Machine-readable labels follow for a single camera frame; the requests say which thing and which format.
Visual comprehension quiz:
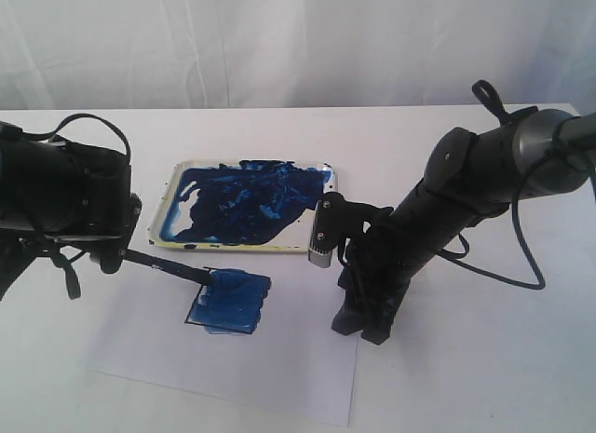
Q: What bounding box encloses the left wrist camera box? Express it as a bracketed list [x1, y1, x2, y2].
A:
[88, 193, 142, 275]

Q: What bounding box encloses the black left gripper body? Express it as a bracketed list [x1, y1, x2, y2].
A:
[1, 228, 100, 300]

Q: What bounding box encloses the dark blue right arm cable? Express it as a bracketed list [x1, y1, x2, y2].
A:
[441, 120, 596, 292]

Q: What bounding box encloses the black paintbrush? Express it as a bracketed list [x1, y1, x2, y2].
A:
[123, 250, 214, 286]

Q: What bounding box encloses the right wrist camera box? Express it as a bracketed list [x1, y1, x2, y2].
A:
[307, 192, 345, 268]

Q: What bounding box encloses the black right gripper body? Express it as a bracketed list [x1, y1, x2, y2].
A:
[334, 186, 479, 307]

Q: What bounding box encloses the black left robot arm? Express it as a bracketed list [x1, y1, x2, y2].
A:
[1, 123, 142, 300]

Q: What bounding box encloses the white paper with drawn square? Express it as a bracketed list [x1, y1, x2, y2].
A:
[86, 254, 357, 426]

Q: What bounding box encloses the white tray with blue paint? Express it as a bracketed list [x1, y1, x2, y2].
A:
[147, 159, 337, 253]

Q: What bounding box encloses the white backdrop curtain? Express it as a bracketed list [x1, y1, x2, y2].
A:
[1, 0, 595, 113]

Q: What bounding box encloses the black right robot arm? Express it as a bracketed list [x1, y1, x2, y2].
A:
[332, 107, 595, 345]

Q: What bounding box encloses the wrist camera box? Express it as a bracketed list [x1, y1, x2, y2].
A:
[307, 192, 345, 268]
[88, 193, 142, 275]

